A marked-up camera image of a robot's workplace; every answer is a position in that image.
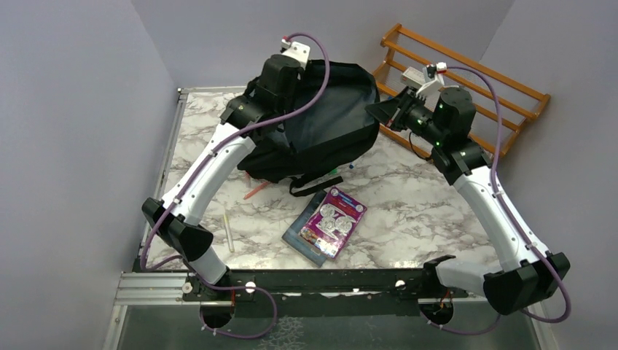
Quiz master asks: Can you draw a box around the black student bag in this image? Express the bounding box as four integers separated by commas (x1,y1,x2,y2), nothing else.
237,62,380,197

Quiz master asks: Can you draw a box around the orange wooden shelf rack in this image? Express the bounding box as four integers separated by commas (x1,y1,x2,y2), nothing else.
373,23,551,155

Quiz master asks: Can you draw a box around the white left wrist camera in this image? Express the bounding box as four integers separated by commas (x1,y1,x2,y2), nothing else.
281,36,310,69

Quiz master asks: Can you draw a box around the dark blue book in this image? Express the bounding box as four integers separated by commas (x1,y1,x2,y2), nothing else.
281,190,329,268

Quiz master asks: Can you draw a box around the white red box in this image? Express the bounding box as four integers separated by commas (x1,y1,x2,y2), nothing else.
401,66,426,89

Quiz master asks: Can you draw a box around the salmon pink pencil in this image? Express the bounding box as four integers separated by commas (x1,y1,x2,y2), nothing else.
243,182,270,200

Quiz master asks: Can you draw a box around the pale yellow pencil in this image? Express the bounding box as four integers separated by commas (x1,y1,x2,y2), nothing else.
223,214,235,252

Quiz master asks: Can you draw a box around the black metal base rail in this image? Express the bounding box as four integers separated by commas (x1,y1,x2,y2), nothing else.
133,258,469,319

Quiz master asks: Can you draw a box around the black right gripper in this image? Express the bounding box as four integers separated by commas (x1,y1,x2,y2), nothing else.
367,85,447,146

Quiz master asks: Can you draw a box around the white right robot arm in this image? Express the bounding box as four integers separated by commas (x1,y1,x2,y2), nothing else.
365,87,571,315

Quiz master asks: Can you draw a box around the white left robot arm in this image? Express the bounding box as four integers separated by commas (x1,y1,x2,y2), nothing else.
140,53,315,300

